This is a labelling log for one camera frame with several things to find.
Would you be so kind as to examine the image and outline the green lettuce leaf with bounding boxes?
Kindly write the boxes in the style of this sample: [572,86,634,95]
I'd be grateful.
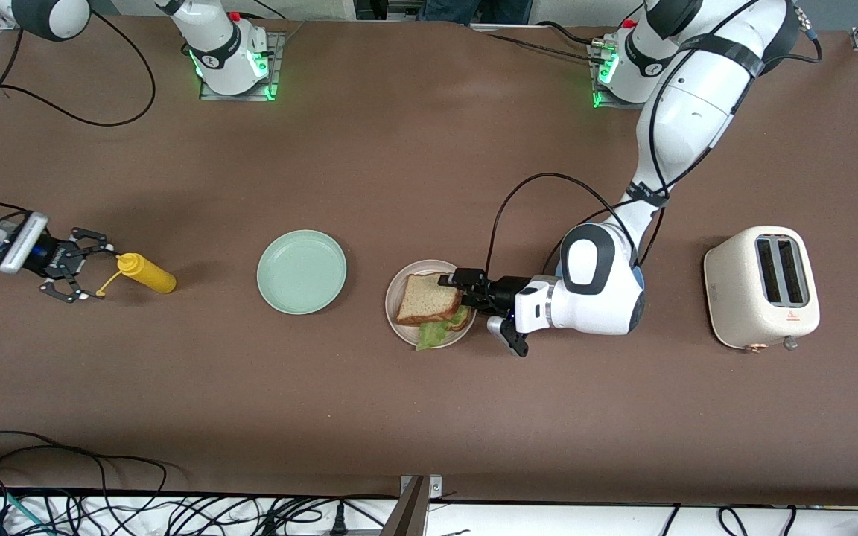
[416,307,471,351]

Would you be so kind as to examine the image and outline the yellow squeeze bottle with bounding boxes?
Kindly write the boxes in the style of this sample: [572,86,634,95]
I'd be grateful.
[96,252,178,298]

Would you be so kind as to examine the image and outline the beige plate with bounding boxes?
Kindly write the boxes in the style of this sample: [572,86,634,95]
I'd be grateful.
[384,259,478,349]

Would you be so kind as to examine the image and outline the blue plate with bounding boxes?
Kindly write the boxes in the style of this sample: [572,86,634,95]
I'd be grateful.
[554,246,647,313]

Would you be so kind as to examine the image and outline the light green plate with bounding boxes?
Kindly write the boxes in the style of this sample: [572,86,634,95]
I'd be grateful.
[256,229,348,316]

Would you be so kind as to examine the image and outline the cream white toaster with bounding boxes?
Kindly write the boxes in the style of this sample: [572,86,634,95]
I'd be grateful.
[703,226,822,352]

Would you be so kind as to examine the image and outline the person in blue jeans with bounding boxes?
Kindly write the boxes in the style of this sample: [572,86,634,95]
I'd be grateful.
[418,0,533,23]

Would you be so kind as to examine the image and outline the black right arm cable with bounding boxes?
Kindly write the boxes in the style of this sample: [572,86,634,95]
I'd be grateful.
[0,7,156,246]

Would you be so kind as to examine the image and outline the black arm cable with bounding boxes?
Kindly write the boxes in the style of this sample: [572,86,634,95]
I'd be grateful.
[0,7,156,246]
[483,0,824,276]

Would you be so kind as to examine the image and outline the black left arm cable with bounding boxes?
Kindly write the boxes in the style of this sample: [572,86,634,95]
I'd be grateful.
[483,0,824,276]

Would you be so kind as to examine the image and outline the black looped cable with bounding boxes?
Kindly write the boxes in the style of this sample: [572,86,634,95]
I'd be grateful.
[0,430,177,496]

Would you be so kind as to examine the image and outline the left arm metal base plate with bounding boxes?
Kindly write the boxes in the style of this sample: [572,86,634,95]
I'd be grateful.
[588,41,672,111]

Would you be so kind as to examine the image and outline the aluminium camera post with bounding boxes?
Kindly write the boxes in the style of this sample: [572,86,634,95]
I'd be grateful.
[381,475,442,536]

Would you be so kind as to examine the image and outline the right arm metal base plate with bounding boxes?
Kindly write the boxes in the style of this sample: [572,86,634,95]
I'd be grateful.
[198,30,286,102]

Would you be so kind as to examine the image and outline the black base cable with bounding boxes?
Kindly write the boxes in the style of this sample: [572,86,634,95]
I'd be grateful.
[474,21,608,64]

